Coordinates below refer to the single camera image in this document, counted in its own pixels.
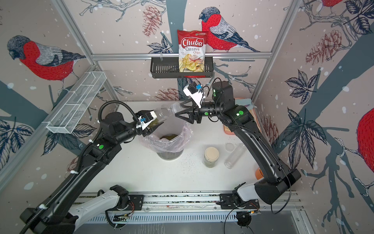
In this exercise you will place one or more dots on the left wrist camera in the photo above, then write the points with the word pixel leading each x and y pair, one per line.
pixel 146 118

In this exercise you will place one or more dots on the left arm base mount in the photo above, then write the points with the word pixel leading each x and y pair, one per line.
pixel 131 201

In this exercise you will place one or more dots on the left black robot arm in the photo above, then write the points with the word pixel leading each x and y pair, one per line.
pixel 56 215

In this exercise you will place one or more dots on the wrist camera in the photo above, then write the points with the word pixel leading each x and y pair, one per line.
pixel 146 118
pixel 196 92

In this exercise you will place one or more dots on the short clear bean jar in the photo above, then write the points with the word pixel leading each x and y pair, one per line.
pixel 162 113

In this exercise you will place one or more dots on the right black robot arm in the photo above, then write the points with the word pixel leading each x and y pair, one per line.
pixel 277 176

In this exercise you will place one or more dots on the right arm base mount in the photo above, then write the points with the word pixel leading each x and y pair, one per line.
pixel 231 201

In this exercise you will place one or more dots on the white wire mesh shelf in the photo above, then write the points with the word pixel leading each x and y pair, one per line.
pixel 70 114

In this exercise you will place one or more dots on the beige lidded bean jar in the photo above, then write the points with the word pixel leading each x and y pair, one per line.
pixel 211 157

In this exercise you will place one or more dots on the mung beans in bin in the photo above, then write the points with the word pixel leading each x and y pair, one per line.
pixel 169 137

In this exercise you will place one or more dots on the mesh waste bin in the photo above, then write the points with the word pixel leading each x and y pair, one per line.
pixel 170 150

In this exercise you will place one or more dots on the orange mug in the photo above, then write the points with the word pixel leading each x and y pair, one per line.
pixel 258 174

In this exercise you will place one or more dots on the tall clear bean jar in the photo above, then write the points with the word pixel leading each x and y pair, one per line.
pixel 235 155

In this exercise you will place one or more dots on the red Chuba chips bag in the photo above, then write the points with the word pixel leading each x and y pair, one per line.
pixel 192 50

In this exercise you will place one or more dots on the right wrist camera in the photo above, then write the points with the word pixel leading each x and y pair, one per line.
pixel 196 92

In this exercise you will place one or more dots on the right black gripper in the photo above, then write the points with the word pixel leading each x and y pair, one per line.
pixel 196 110

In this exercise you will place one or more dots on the clear jar lid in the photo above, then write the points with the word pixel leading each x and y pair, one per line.
pixel 176 107
pixel 229 147

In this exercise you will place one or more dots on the black wall basket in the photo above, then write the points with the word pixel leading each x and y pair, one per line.
pixel 167 68

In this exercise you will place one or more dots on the teal folded cloth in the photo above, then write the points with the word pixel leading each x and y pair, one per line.
pixel 246 102

